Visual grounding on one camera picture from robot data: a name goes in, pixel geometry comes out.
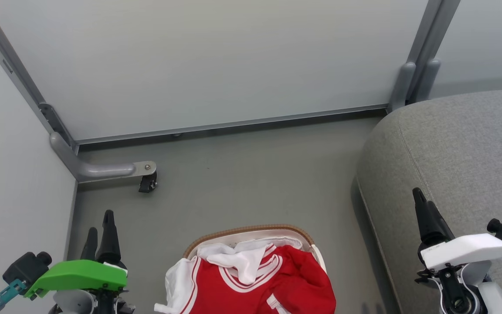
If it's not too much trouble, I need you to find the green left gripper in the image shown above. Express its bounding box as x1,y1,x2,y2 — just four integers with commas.
24,210,129,300

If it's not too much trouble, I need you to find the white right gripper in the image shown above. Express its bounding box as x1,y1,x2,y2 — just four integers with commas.
412,188,502,272

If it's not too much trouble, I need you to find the red and white jacket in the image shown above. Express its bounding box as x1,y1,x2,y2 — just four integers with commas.
154,238,337,314

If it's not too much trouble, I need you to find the grey fabric sofa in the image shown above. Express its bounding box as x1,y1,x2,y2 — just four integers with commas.
356,87,502,314

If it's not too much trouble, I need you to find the grey metal partition foot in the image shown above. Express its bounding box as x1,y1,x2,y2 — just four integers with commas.
50,132,157,184

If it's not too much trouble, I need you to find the black caster wheel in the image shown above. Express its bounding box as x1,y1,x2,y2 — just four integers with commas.
138,172,159,194

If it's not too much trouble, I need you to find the white basket with brown rim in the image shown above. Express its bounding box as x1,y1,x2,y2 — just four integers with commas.
183,224,328,274

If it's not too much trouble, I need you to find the grey double partition post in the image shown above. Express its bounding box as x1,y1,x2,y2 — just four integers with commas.
387,0,461,114

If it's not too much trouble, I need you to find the grey partition bottom rail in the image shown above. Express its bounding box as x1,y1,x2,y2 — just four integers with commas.
76,103,390,146

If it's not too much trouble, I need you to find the grey slanted partition post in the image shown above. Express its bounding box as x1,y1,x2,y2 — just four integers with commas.
0,0,80,154

